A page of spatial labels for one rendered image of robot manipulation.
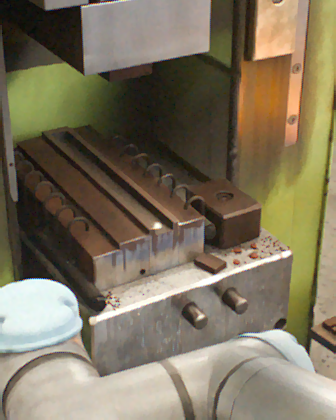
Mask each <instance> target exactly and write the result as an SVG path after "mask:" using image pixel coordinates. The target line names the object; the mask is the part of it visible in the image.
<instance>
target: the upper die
mask: <svg viewBox="0 0 336 420"><path fill-rule="evenodd" d="M210 3H211V0H112V1H106V2H98V1H96V0H88V5H81V6H75V7H69V8H62V9H56V10H50V11H44V10H43V9H41V8H40V7H38V6H36V5H35V4H33V3H32V2H30V1H29V0H0V15H1V16H2V17H3V18H5V19H6V20H8V21H9V22H10V23H12V24H13V25H15V26H16V28H18V29H19V30H21V31H22V32H23V33H25V34H26V35H28V36H29V37H30V38H32V39H33V40H35V41H36V42H37V43H39V44H40V45H42V46H43V47H44V48H46V49H47V50H49V51H50V52H53V53H54V54H55V55H56V56H57V57H59V58H60V59H62V60H63V61H64V62H66V63H67V64H69V65H70V66H71V67H73V68H74V69H76V70H77V71H78V72H80V73H81V74H83V75H84V76H87V75H91V74H96V73H102V72H107V71H112V70H117V69H122V68H126V67H131V66H136V65H141V64H146V63H151V62H156V61H160V60H165V59H170V58H175V57H180V56H190V55H194V54H199V53H204V52H208V51H209V36H210Z"/></svg>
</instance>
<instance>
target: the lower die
mask: <svg viewBox="0 0 336 420"><path fill-rule="evenodd" d="M66 130H67V131H68V132H69V133H71V134H72V135H73V136H74V137H75V138H76V139H78V140H79V141H80V142H81V143H82V144H83V145H84V146H86V147H87V148H88V149H89V150H90V151H91V152H93V153H94V155H95V156H96V157H99V158H100V159H101V160H102V161H103V162H104V163H106V164H107V165H108V166H109V167H110V168H111V169H113V170H114V171H115V172H116V173H117V174H118V175H119V176H121V177H122V178H123V179H124V180H125V181H126V182H127V183H128V184H129V185H130V186H131V187H132V188H134V189H136V190H137V191H138V192H139V193H141V194H142V195H143V196H144V197H145V198H146V199H148V200H149V201H150V202H151V203H152V204H153V205H155V206H156V207H157V208H158V210H159V211H160V212H162V213H163V214H164V215H165V216H166V217H167V218H169V219H170V220H171V221H174V222H173V230H170V231H167V232H164V233H161V234H158V235H156V231H155V228H154V226H153V225H152V224H150V223H149V222H148V221H146V220H145V219H144V218H143V217H142V216H140V215H139V214H138V213H137V212H136V211H135V210H134V209H133V208H132V207H130V206H129V205H128V204H127V203H126V201H125V200H124V199H123V198H121V197H120V196H119V195H118V194H117V193H116V192H115V191H114V190H113V189H110V188H109V187H108V186H107V185H106V184H105V183H104V182H103V181H101V180H100V179H99V178H98V177H97V176H96V175H95V174H94V172H92V171H91V170H90V169H89V168H88V167H87V166H86V165H85V164H84V163H82V162H81V161H80V160H79V159H78V158H77V157H75V156H74V155H72V154H71V153H70V152H69V151H68V150H67V149H66V148H65V147H64V146H62V145H61V144H60V143H59V141H58V140H57V139H56V138H55V137H54V136H52V135H51V134H54V133H59V132H62V131H66ZM108 143H109V140H108V139H107V138H106V137H105V136H103V135H102V134H101V133H100V132H98V131H97V130H96V129H95V128H93V126H92V125H91V124H89V125H85V126H80V127H76V128H72V129H71V128H70V127H68V126H63V127H59V128H55V129H51V130H47V131H42V137H38V138H33V139H29V140H25V141H21V142H17V146H18V147H17V148H13V151H18V152H20V153H22V154H23V156H24V160H27V161H29V162H31V164H32V166H33V170H35V171H39V172H40V173H41V174H42V175H43V179H44V181H46V182H50V183H51V184H52V185H53V186H54V191H55V192H59V193H61V194H62V195H63V196H64V199H65V204H70V205H73V206H74V207H75V208H76V210H77V217H83V218H86V219H87V220H88V222H89V224H90V230H89V231H86V229H85V222H82V221H79V222H74V223H73V224H72V226H71V228H70V234H71V249H72V255H73V258H74V259H73V260H74V261H75V263H76V264H77V265H78V266H79V267H80V269H81V270H82V271H83V272H84V273H85V274H86V275H87V277H88V278H89V279H90V280H91V281H92V283H93V284H94V285H95V287H96V288H98V289H99V290H100V291H101V290H104V289H107V288H110V287H116V286H119V285H122V284H125V283H127V282H130V281H133V280H136V279H139V278H142V277H145V276H148V275H151V274H154V273H157V272H159V271H162V270H165V269H168V268H171V267H174V266H177V265H180V264H183V263H186V262H189V261H191V260H194V258H195V257H197V256H198V255H200V254H203V244H204V217H203V216H202V215H201V214H199V213H198V212H197V211H196V210H194V209H193V208H192V207H191V206H190V205H189V208H188V210H184V207H185V204H186V201H184V200H183V199H182V198H181V197H179V196H178V195H177V194H176V193H174V198H170V192H171V189H168V188H167V187H166V186H164V185H163V184H162V183H160V187H157V182H158V179H157V178H156V177H154V176H153V175H152V174H151V173H149V172H148V173H147V177H144V176H143V173H144V170H145V169H144V168H143V167H142V166H141V165H139V164H138V163H137V162H136V161H135V163H134V166H131V160H132V158H131V157H128V156H127V155H126V153H123V157H120V156H119V155H120V151H121V149H119V148H118V147H117V146H116V145H114V144H113V143H112V146H111V148H109V147H108ZM27 172H29V166H28V165H27V164H22V165H20V166H19V167H18V168H17V171H16V173H17V183H18V193H19V196H20V200H21V201H22V203H23V204H24V205H25V202H24V191H23V178H24V175H25V174H26V173H27ZM38 183H40V178H39V176H38V175H36V174H33V175H30V176H29V177H28V178H27V179H26V193H27V204H28V207H29V211H30V212H31V214H32V215H33V216H34V209H33V198H32V190H33V188H34V187H35V186H36V185H37V184H38ZM49 194H51V190H50V187H49V186H47V185H44V186H41V187H39V188H38V189H37V191H36V198H37V210H38V218H39V219H40V222H41V224H42V225H43V227H44V228H45V222H44V210H43V202H44V199H45V198H46V197H47V196H48V195H49ZM60 206H61V199H60V197H59V196H54V197H52V198H50V199H49V201H48V203H47V209H48V221H49V229H50V230H51V235H52V237H53V238H54V239H55V240H56V227H55V214H56V211H57V210H58V209H59V208H60ZM77 217H76V218H77ZM72 219H74V218H73V211H72V210H71V209H68V208H67V209H63V210H62V211H61V212H60V215H59V224H60V243H61V247H62V248H63V250H64V251H65V253H66V254H67V255H68V253H67V238H66V226H67V224H68V222H70V221H71V220H72ZM56 241H57V240H56ZM142 269H145V270H146V272H145V274H143V275H140V271H141V270H142Z"/></svg>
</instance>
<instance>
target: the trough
mask: <svg viewBox="0 0 336 420"><path fill-rule="evenodd" d="M51 135H52V136H54V137H55V138H56V139H57V140H58V141H59V143H60V144H61V145H62V146H64V147H65V148H66V149H67V150H68V151H69V152H70V153H71V154H72V155H74V156H75V157H77V158H78V159H79V160H80V161H81V162H82V163H84V164H85V165H86V166H87V167H88V168H89V169H90V170H91V171H92V172H94V174H95V175H96V176H97V177H98V178H99V179H100V180H101V181H103V182H104V183H105V184H106V185H107V186H108V187H109V188H110V189H113V190H114V191H115V192H116V193H117V194H118V195H119V196H120V197H121V198H123V199H124V200H125V201H126V203H127V204H128V205H129V206H130V207H132V208H133V209H134V210H135V211H136V212H137V213H138V214H139V215H140V216H142V217H143V218H144V219H145V220H146V221H148V222H149V223H150V224H151V223H153V222H160V223H161V224H162V226H161V227H160V228H155V227H154V228H155V231H156V235H158V234H161V233H164V232H167V231H170V230H173V222H174V221H171V220H170V219H169V218H167V217H166V216H165V215H164V214H163V213H162V212H160V211H159V210H158V208H157V207H156V206H155V205H153V204H152V203H151V202H150V201H149V200H148V199H146V198H145V197H144V196H143V195H142V194H141V193H139V192H138V191H137V190H136V189H134V188H132V187H131V186H130V185H129V184H128V183H127V182H126V181H125V180H124V179H123V178H122V177H121V176H119V175H118V174H117V173H116V172H115V171H114V170H113V169H111V168H110V167H109V166H108V165H107V164H106V163H104V162H103V161H102V160H101V159H100V158H99V157H96V156H95V155H94V153H93V152H91V151H90V150H89V149H88V148H87V147H86V146H84V145H83V144H82V143H81V142H80V141H79V140H78V139H76V138H75V137H74V136H73V135H72V134H71V133H69V132H68V131H67V130H66V131H62V132H59V133H54V134H51Z"/></svg>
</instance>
